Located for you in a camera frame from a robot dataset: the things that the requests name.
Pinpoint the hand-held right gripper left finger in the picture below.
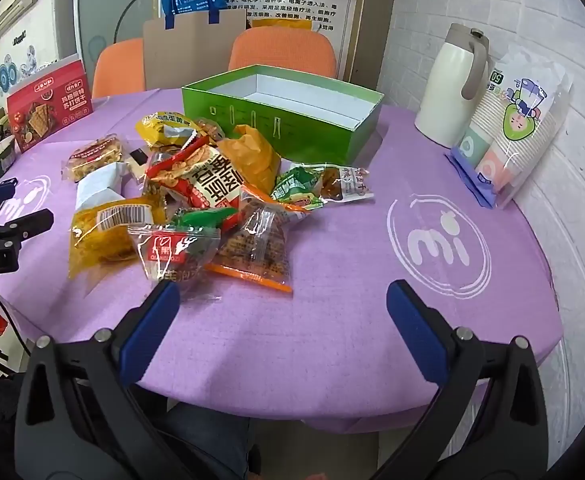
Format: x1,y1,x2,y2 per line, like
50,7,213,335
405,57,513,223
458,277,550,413
15,279,253,480

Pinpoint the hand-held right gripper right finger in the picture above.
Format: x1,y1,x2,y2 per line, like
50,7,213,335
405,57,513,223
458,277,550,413
373,280,558,480

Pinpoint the clear packet of tan biscuits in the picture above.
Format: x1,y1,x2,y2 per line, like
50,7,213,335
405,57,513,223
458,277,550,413
66,133,124,182

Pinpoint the red and white snack packet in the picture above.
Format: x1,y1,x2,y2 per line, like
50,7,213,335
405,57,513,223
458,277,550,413
145,142,246,211

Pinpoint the orange snack packet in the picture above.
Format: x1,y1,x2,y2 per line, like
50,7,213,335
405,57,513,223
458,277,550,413
217,124,282,197

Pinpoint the dark green snack packet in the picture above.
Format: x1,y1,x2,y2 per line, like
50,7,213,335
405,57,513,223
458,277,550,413
271,166,323,200

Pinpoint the green cardboard box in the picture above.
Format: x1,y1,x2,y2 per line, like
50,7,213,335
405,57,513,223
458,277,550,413
181,64,385,167

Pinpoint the red-topped clear snack packet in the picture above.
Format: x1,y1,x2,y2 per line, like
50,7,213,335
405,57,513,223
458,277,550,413
127,226,222,302

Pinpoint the yellow barcode snack packet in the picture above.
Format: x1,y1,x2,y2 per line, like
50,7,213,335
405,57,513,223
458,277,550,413
68,197,167,281

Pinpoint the red cracker box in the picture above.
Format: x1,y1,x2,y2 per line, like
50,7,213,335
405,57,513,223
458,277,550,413
6,58,94,153

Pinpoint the green and red snack packet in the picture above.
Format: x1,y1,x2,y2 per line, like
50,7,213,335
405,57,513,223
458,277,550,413
169,206,240,233

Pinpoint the person's leg in jeans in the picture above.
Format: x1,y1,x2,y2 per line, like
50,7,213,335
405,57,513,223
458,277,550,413
137,400,253,480

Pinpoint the orange-edged clear snack packet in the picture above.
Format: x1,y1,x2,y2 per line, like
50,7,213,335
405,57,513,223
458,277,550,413
205,187,311,294

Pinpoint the purple tissue pack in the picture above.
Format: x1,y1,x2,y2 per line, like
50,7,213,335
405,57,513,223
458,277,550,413
445,147,498,209

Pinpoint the clear packet of brown tofu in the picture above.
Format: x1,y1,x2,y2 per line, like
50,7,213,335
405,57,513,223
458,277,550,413
320,164,375,202

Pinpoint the orange chair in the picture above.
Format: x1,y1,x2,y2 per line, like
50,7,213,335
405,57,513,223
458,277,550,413
91,37,146,99
228,27,337,80

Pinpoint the small caramel cake packet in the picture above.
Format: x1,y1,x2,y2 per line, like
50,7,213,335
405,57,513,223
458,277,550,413
192,116,226,142

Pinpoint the pack of paper cups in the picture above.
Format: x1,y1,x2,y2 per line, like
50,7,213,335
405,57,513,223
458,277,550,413
460,45,573,208

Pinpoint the cream thermos jug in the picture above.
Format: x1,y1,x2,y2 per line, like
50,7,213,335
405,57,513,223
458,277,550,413
415,22,493,149

